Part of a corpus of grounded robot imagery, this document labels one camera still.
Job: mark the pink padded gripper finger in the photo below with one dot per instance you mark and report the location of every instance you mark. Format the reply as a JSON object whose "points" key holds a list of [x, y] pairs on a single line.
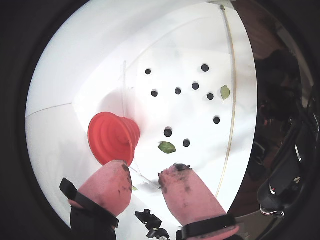
{"points": [[190, 200], [105, 190]]}

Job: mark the large dark blueberry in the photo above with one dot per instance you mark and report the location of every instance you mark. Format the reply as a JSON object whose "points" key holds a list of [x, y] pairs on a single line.
{"points": [[167, 131]]}

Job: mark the red collapsible silicone cup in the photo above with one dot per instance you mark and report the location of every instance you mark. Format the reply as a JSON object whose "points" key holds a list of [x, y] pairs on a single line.
{"points": [[110, 140]]}

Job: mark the small green leaf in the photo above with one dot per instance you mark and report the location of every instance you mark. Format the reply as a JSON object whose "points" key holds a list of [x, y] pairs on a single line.
{"points": [[134, 188]]}

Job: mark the large green leaf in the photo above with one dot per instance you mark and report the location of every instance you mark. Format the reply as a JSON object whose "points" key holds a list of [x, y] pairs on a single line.
{"points": [[167, 147]]}

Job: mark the large white paper sheet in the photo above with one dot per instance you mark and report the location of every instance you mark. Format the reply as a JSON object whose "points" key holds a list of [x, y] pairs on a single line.
{"points": [[190, 112]]}

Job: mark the yellowish green leaf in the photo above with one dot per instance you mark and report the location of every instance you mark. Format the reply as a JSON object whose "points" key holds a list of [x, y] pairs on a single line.
{"points": [[225, 92]]}

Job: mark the small dark blueberry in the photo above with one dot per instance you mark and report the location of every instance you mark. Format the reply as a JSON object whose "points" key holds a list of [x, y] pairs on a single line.
{"points": [[148, 71]]}

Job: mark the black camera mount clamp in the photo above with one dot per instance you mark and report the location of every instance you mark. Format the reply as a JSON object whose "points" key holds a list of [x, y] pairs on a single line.
{"points": [[150, 221]]}

